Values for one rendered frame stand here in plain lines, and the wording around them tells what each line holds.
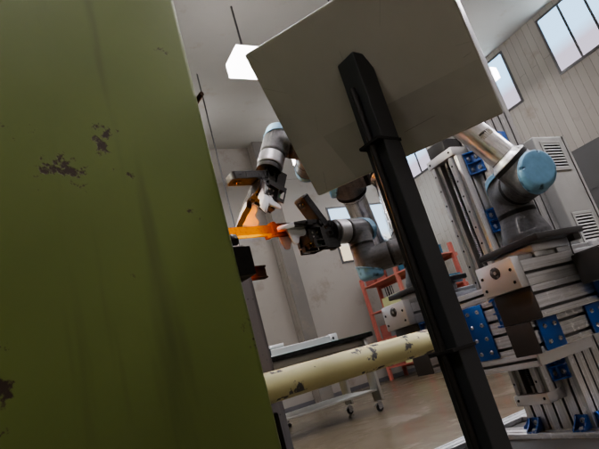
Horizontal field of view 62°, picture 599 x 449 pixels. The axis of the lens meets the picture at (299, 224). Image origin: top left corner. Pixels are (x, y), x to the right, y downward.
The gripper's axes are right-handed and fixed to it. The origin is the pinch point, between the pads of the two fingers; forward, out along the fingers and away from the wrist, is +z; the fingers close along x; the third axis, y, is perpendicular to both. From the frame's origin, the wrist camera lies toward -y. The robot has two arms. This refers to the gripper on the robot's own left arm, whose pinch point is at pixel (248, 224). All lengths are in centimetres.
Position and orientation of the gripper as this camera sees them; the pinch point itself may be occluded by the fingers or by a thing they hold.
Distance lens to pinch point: 130.7
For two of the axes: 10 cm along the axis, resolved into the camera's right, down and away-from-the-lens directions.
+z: -1.5, 8.3, -5.4
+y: 8.1, 4.2, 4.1
